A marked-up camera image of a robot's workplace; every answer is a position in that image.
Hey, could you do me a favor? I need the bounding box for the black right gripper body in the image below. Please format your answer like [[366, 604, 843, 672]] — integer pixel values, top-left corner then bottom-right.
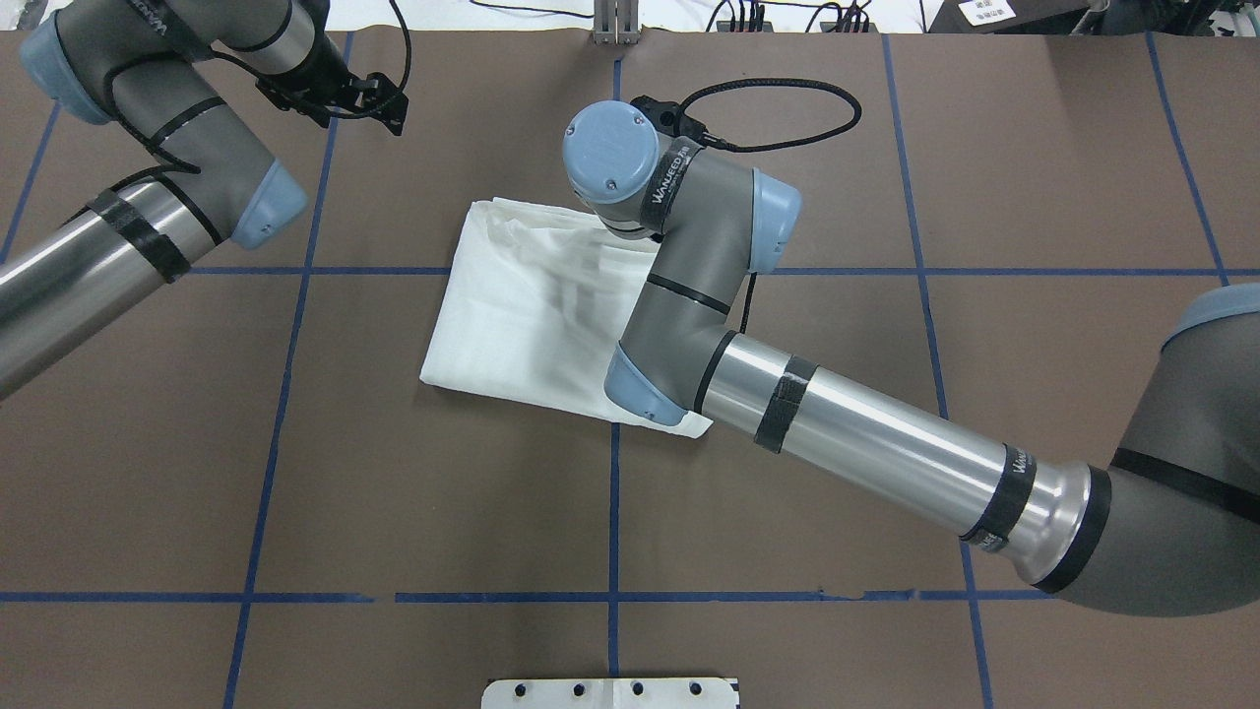
[[630, 96, 709, 147]]

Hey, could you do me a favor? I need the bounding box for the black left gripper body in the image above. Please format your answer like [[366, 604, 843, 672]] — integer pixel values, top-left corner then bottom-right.
[[256, 39, 410, 136]]

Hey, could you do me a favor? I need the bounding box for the white printed t-shirt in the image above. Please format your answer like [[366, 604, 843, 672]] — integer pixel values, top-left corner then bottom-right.
[[420, 198, 659, 429]]

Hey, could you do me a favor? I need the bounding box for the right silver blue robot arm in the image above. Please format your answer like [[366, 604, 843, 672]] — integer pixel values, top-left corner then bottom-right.
[[562, 99, 1259, 616]]

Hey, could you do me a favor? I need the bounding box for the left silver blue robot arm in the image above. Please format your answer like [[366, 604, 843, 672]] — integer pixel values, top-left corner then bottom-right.
[[1, 1, 412, 398]]

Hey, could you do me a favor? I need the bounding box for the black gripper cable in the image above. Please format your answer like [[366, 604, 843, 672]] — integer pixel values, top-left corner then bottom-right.
[[679, 79, 863, 155]]

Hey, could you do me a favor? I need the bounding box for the aluminium frame post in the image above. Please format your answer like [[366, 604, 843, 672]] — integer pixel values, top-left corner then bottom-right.
[[593, 0, 643, 45]]

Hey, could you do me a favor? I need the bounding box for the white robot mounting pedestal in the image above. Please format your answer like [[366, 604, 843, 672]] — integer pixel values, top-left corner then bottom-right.
[[480, 678, 741, 708]]

